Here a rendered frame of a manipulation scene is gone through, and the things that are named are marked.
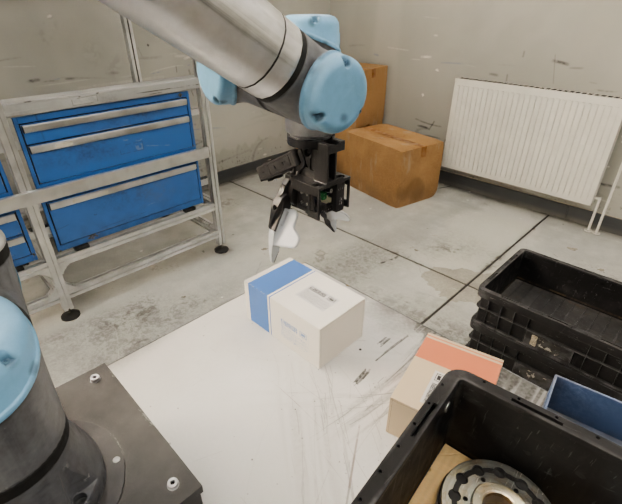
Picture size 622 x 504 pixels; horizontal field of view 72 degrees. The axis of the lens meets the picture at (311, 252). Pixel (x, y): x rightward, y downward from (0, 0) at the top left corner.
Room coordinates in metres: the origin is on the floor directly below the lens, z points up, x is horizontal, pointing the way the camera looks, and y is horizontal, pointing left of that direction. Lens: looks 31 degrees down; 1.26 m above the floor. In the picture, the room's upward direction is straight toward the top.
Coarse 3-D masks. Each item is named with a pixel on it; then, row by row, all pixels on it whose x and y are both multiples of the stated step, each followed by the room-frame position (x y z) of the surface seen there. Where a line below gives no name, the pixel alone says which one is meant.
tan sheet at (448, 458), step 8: (448, 448) 0.30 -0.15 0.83; (440, 456) 0.29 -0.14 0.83; (448, 456) 0.29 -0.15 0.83; (456, 456) 0.29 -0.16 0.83; (464, 456) 0.29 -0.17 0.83; (432, 464) 0.28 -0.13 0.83; (440, 464) 0.28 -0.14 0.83; (448, 464) 0.28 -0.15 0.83; (456, 464) 0.28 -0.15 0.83; (432, 472) 0.27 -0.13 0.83; (440, 472) 0.27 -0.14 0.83; (448, 472) 0.27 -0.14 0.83; (424, 480) 0.26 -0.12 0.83; (432, 480) 0.26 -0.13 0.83; (440, 480) 0.26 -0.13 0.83; (424, 488) 0.25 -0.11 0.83; (432, 488) 0.25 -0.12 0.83; (416, 496) 0.24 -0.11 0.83; (424, 496) 0.24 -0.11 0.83; (432, 496) 0.24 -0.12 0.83
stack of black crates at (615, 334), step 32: (512, 256) 1.09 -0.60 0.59; (544, 256) 1.09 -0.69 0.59; (480, 288) 0.93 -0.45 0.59; (512, 288) 1.07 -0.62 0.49; (544, 288) 1.06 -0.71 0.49; (576, 288) 1.01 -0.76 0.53; (608, 288) 0.96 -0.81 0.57; (480, 320) 0.92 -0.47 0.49; (512, 320) 0.86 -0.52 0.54; (544, 320) 0.81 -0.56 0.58; (576, 320) 0.92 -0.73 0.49; (608, 320) 0.92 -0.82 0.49; (512, 352) 0.85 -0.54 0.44; (544, 352) 0.79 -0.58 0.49; (576, 352) 0.75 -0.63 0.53; (608, 352) 0.71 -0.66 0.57; (544, 384) 0.78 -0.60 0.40; (608, 384) 0.69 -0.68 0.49
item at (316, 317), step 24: (288, 264) 0.73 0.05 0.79; (264, 288) 0.65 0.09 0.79; (288, 288) 0.65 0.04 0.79; (312, 288) 0.65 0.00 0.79; (336, 288) 0.65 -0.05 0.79; (264, 312) 0.64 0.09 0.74; (288, 312) 0.59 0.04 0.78; (312, 312) 0.58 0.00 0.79; (336, 312) 0.58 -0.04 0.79; (360, 312) 0.61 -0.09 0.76; (288, 336) 0.59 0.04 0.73; (312, 336) 0.55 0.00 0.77; (336, 336) 0.57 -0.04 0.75; (360, 336) 0.62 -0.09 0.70; (312, 360) 0.55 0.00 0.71
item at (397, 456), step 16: (448, 384) 0.30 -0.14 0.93; (464, 384) 0.30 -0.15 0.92; (480, 384) 0.30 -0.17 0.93; (432, 400) 0.28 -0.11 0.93; (496, 400) 0.28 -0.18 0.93; (512, 400) 0.28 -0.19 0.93; (416, 416) 0.26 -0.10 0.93; (432, 416) 0.26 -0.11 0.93; (528, 416) 0.26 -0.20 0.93; (544, 416) 0.26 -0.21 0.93; (560, 416) 0.26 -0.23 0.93; (416, 432) 0.25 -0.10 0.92; (560, 432) 0.25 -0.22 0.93; (576, 432) 0.24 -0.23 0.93; (592, 432) 0.24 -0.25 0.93; (400, 448) 0.23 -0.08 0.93; (592, 448) 0.23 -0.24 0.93; (608, 448) 0.23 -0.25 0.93; (384, 464) 0.21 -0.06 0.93; (400, 464) 0.21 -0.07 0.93; (368, 480) 0.20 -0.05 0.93; (384, 480) 0.20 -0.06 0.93; (368, 496) 0.19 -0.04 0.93
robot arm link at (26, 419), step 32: (0, 320) 0.27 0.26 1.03; (0, 352) 0.25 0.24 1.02; (32, 352) 0.27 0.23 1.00; (0, 384) 0.23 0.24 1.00; (32, 384) 0.25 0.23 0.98; (0, 416) 0.22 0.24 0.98; (32, 416) 0.24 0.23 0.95; (64, 416) 0.28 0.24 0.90; (0, 448) 0.21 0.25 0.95; (32, 448) 0.23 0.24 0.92; (0, 480) 0.21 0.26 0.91
